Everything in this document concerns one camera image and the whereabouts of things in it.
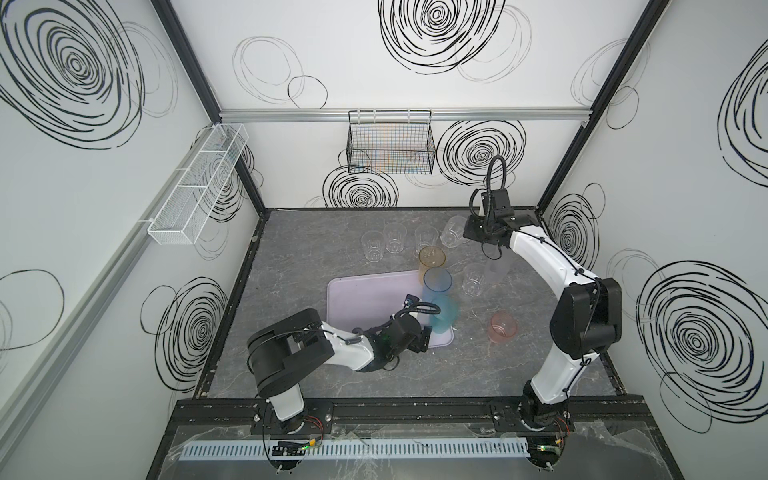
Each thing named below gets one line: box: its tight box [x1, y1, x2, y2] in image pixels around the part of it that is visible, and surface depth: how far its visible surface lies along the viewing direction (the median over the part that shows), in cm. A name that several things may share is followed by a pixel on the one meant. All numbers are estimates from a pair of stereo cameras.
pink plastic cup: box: [488, 309, 518, 344], surface depth 90 cm
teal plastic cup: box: [430, 294, 461, 334], surface depth 88 cm
